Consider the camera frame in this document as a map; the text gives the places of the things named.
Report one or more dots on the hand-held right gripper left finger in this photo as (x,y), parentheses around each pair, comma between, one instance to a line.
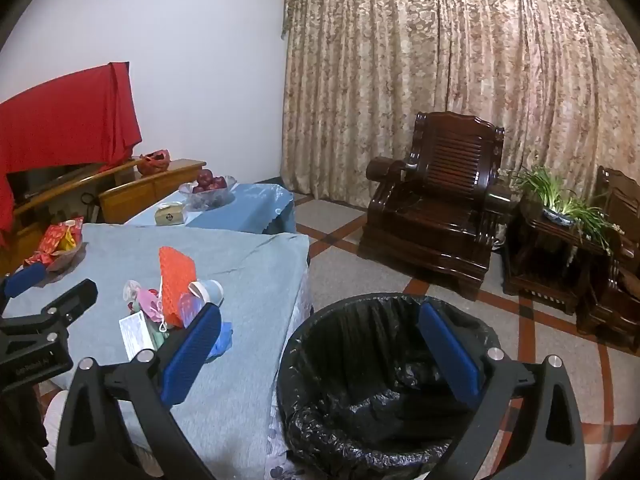
(192,355)

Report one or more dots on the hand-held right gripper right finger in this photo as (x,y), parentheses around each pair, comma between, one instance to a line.
(450,355)

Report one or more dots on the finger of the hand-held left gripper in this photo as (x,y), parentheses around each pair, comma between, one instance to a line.
(70,302)
(25,279)

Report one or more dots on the blue plastic wrapper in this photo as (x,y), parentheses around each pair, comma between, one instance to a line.
(223,342)

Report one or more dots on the clear plastic lid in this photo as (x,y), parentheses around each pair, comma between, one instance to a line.
(132,290)

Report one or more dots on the pink plastic wrapper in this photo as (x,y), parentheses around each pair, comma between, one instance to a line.
(150,305)

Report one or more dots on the white paper cup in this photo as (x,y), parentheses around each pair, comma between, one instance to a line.
(210,291)

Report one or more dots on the orange foam fruit net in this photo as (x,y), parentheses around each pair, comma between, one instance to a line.
(175,280)

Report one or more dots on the black-lined trash bin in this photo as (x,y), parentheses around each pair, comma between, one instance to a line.
(350,360)

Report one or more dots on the glass snack dish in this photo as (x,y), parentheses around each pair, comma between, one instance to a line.
(67,265)

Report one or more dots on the red snack packet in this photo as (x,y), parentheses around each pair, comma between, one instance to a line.
(47,240)

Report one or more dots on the yellow snack packet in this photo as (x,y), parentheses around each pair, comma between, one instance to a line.
(67,244)

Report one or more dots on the black television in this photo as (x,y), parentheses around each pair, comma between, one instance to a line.
(35,180)

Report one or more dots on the grey tablecloth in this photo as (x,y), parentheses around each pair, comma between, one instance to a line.
(250,270)

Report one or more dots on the floral plastic table cover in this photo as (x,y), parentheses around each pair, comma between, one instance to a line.
(275,455)

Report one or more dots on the gold tissue box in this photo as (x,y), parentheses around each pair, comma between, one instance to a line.
(169,215)

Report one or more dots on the dark wooden side table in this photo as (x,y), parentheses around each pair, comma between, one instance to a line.
(545,260)

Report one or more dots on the glass fruit bowl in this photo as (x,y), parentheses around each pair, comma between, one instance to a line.
(212,200)

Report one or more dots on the filled red plastic bag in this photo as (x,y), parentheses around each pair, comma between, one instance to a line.
(154,164)

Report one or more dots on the red cloth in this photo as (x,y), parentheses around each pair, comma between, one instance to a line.
(65,120)

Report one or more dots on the blue tablecloth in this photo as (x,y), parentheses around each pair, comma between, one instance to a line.
(260,200)

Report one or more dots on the potted green plant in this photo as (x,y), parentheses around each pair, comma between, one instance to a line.
(555,215)

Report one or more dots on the dark wooden armchair with cushion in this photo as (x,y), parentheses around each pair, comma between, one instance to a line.
(620,200)

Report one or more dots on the beige patterned curtain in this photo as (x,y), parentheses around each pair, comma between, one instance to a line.
(400,60)

